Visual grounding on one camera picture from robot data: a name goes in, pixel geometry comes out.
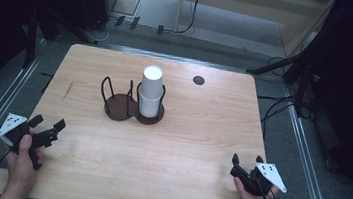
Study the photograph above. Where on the dark round table grommet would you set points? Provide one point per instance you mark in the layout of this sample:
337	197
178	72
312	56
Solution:
198	80

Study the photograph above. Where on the white paper cup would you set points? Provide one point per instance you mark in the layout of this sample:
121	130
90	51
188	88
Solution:
148	108
152	80

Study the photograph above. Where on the black metal stand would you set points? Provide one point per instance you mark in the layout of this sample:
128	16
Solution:
30	46

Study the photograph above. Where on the black tripod stand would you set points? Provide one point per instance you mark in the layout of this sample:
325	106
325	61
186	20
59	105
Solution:
270	67

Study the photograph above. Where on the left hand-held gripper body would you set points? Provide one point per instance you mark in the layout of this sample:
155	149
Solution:
13	128

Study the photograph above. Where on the person's left hand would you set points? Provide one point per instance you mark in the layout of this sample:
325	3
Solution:
22	169

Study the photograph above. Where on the brown double cup holder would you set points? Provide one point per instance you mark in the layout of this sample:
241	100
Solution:
118	108

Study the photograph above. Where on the light wooden shelf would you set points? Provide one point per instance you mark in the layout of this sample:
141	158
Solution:
242	3

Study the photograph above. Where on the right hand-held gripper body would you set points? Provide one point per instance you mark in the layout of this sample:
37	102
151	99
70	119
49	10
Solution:
271	175

